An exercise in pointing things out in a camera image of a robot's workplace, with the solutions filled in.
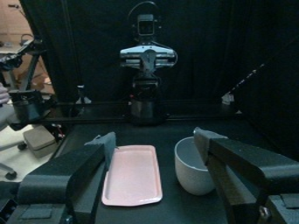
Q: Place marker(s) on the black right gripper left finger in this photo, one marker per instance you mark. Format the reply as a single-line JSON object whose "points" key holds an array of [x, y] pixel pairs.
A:
{"points": [[58, 175]]}

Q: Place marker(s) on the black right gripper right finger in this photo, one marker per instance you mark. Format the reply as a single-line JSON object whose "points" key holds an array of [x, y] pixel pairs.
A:
{"points": [[252, 166]]}

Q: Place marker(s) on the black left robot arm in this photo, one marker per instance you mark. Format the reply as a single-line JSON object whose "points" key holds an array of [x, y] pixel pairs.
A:
{"points": [[146, 96]]}

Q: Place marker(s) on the grey bowl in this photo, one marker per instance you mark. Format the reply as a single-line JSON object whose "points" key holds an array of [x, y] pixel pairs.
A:
{"points": [[187, 172]]}

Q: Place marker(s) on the person's hand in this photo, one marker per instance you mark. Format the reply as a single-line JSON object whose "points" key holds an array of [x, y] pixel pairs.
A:
{"points": [[3, 94]]}

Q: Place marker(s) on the office chair base with wheels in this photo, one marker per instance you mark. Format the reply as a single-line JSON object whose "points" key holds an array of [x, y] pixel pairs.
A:
{"points": [[11, 172]]}

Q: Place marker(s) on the beige box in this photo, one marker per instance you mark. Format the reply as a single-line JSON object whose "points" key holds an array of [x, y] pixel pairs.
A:
{"points": [[39, 140]]}

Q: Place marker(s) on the black cloth curtain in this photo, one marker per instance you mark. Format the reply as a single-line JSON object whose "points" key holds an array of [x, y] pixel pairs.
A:
{"points": [[218, 46]]}

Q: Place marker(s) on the pink rectangular tray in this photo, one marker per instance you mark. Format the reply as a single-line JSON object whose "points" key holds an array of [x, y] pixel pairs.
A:
{"points": [[134, 175]]}

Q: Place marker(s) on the white clamp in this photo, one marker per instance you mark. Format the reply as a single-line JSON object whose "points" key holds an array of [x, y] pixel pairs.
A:
{"points": [[82, 96]]}

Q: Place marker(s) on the white tag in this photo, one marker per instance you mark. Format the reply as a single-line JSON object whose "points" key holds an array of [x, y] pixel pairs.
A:
{"points": [[227, 98]]}

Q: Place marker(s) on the black box device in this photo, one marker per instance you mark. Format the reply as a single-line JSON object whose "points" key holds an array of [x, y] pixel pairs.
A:
{"points": [[25, 105]]}

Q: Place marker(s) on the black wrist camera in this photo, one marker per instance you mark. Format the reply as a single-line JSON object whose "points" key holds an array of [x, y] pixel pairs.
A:
{"points": [[146, 25]]}

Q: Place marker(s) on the black frame rail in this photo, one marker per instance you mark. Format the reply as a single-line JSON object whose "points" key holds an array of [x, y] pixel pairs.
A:
{"points": [[100, 110]]}

